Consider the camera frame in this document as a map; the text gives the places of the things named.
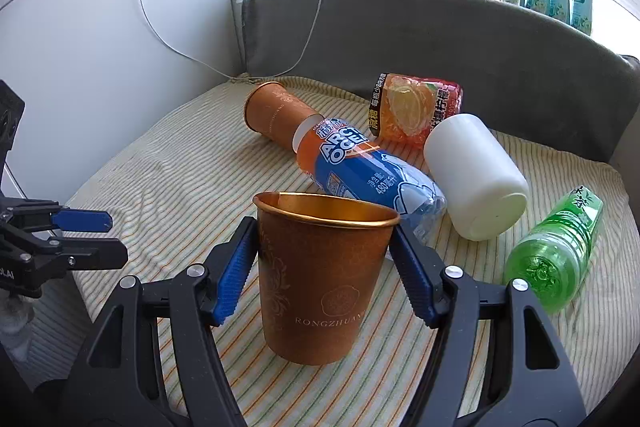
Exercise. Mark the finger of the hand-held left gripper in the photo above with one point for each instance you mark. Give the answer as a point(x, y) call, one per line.
point(95, 254)
point(82, 221)

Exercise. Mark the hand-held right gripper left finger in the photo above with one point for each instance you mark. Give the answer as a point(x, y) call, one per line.
point(237, 267)

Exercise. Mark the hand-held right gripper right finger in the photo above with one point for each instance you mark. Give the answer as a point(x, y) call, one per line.
point(412, 272)

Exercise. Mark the brown paper cup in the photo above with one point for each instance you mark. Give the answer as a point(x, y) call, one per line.
point(320, 287)
point(272, 112)

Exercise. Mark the white plastic cup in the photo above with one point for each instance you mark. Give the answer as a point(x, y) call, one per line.
point(475, 177)

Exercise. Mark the white board panel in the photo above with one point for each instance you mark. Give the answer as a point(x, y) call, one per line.
point(100, 57)

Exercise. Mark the blue label drink bottle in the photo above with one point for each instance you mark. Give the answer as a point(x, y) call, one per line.
point(350, 162)

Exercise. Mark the green drink bottle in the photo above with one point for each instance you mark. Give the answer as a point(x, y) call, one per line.
point(550, 257)

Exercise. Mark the orange label drink bottle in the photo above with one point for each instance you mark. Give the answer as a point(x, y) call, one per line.
point(405, 107)

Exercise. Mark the grey sofa backrest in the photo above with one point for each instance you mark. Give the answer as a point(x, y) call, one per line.
point(450, 37)

